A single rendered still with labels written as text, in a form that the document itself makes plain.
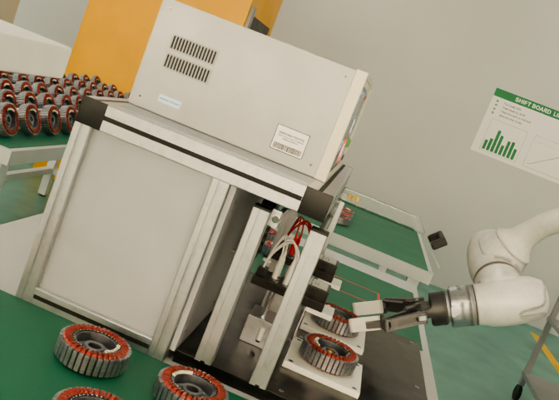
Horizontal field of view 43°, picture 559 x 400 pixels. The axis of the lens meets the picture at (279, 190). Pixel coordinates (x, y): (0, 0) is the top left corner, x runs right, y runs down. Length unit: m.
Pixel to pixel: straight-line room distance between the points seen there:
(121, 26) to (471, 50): 3.18
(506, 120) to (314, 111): 5.54
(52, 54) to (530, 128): 6.18
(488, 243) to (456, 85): 5.04
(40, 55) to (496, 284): 1.13
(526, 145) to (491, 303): 5.24
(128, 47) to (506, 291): 3.95
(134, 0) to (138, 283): 4.06
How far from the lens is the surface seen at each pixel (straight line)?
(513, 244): 1.68
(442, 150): 6.67
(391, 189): 6.67
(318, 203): 1.11
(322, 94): 1.24
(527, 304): 1.58
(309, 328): 1.56
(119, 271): 1.22
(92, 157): 1.21
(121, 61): 5.14
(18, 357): 1.11
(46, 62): 0.75
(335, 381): 1.34
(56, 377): 1.08
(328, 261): 1.57
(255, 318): 1.35
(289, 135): 1.25
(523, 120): 6.75
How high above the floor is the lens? 1.25
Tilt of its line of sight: 8 degrees down
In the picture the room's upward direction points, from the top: 21 degrees clockwise
